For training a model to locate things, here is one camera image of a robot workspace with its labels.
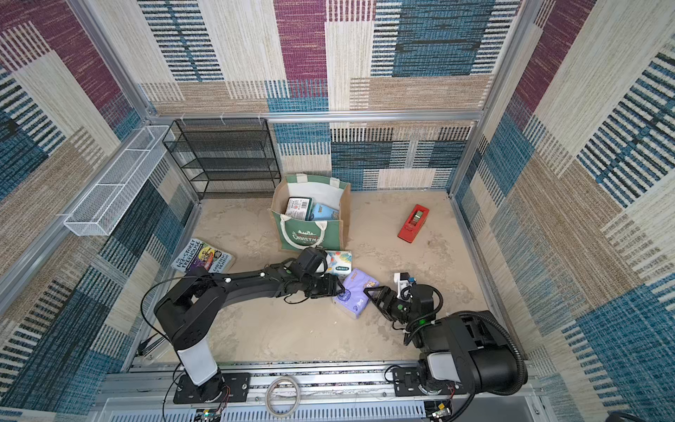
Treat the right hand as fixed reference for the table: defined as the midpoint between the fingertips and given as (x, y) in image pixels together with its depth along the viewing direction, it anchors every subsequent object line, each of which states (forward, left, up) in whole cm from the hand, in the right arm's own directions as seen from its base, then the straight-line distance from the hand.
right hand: (370, 299), depth 87 cm
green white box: (+30, +24, +12) cm, 40 cm away
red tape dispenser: (+30, -19, +2) cm, 35 cm away
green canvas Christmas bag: (+19, +25, +9) cm, 33 cm away
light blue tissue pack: (+29, +16, +10) cm, 34 cm away
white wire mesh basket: (+12, +73, +32) cm, 80 cm away
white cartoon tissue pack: (+12, +10, +3) cm, 16 cm away
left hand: (+3, +9, +1) cm, 10 cm away
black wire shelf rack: (+54, +56, +17) cm, 79 cm away
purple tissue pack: (+4, +5, +3) cm, 7 cm away
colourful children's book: (+18, +62, 0) cm, 65 cm away
